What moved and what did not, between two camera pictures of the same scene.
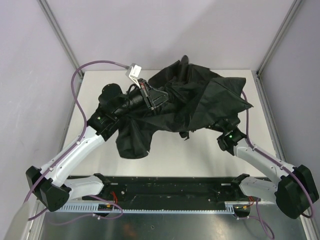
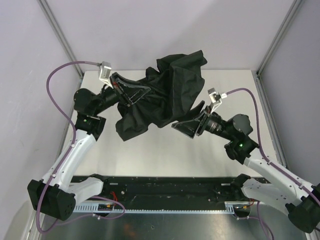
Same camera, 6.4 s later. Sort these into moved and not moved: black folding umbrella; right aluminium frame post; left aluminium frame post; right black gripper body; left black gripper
Moved: black folding umbrella; right black gripper body; left black gripper
Not moved: right aluminium frame post; left aluminium frame post
